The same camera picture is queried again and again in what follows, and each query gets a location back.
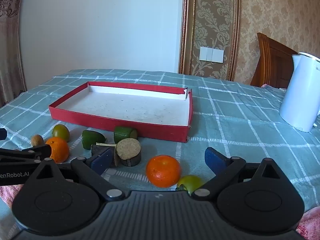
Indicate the green cucumber cylinder piece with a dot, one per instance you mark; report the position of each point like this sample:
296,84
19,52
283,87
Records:
123,133

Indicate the wooden headboard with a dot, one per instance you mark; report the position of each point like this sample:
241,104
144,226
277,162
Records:
272,62

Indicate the white electric kettle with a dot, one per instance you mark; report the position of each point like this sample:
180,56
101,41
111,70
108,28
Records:
300,92

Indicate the green checked bedsheet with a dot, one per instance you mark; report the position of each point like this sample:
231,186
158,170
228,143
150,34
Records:
237,130

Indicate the green cucumber end piece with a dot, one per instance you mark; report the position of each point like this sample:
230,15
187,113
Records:
91,138

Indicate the dark-skinned yam slice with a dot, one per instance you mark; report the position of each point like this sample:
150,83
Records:
128,150

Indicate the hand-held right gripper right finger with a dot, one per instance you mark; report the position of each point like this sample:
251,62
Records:
215,158

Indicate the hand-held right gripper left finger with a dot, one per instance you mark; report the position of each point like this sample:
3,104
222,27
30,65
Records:
102,161

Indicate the green tomato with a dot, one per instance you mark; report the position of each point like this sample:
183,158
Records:
61,132
191,182

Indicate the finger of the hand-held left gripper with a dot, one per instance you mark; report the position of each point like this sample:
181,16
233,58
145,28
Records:
37,151
2,133

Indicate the orange tangerine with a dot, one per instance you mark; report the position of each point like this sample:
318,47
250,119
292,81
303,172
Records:
60,150
162,171

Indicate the gold wall moulding frame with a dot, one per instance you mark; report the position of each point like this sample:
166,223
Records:
185,30

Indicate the patterned curtain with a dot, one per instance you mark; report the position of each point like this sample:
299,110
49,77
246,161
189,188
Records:
10,55

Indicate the red cardboard box lid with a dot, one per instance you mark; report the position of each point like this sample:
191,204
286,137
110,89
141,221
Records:
125,105

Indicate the grey pink bedding cloth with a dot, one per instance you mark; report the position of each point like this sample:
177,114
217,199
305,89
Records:
266,86

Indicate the white wall switch plate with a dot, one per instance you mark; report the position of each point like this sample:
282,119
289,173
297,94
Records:
218,55
205,54

